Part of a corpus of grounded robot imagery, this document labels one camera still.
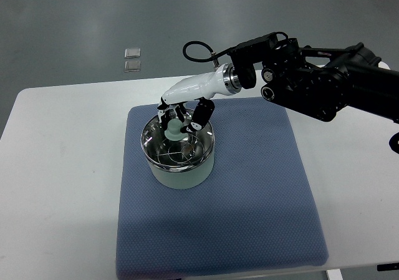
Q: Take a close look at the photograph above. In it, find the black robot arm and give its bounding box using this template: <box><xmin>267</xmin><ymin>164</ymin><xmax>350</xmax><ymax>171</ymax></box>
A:
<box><xmin>228</xmin><ymin>32</ymin><xmax>398</xmax><ymax>123</ymax></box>

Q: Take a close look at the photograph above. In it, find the blue quilted mat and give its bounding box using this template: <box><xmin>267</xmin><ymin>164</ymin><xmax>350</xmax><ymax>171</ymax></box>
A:
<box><xmin>116</xmin><ymin>97</ymin><xmax>329</xmax><ymax>279</ymax></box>

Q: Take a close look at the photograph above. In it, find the lower metal floor plate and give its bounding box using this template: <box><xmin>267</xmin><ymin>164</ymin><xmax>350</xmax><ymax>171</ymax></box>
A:
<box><xmin>124</xmin><ymin>60</ymin><xmax>141</xmax><ymax>72</ymax></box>

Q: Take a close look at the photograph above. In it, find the upper metal floor plate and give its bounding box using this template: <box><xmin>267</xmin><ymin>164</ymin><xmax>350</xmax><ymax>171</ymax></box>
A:
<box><xmin>124</xmin><ymin>47</ymin><xmax>141</xmax><ymax>59</ymax></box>

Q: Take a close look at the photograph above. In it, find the white table leg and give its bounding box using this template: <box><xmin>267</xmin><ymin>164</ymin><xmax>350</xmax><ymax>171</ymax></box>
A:
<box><xmin>325</xmin><ymin>269</ymin><xmax>343</xmax><ymax>280</ymax></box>

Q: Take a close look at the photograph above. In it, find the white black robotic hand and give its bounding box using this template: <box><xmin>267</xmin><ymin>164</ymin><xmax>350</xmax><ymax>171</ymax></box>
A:
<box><xmin>157</xmin><ymin>64</ymin><xmax>241</xmax><ymax>133</ymax></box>

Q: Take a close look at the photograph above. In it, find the green pot with handle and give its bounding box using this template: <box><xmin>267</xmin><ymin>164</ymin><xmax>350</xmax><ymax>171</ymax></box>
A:
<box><xmin>146</xmin><ymin>109</ymin><xmax>214</xmax><ymax>190</ymax></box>

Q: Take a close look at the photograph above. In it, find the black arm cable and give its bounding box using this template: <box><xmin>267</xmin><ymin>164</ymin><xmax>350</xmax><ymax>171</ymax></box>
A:
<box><xmin>182</xmin><ymin>32</ymin><xmax>289</xmax><ymax>70</ymax></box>

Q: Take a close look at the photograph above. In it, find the glass lid with green knob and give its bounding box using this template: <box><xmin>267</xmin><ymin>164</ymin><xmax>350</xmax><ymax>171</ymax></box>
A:
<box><xmin>140</xmin><ymin>116</ymin><xmax>215</xmax><ymax>172</ymax></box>

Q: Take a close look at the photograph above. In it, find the metal floor plate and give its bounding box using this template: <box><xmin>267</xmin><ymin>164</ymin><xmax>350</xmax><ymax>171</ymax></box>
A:
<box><xmin>124</xmin><ymin>47</ymin><xmax>141</xmax><ymax>59</ymax></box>
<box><xmin>124</xmin><ymin>60</ymin><xmax>141</xmax><ymax>72</ymax></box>

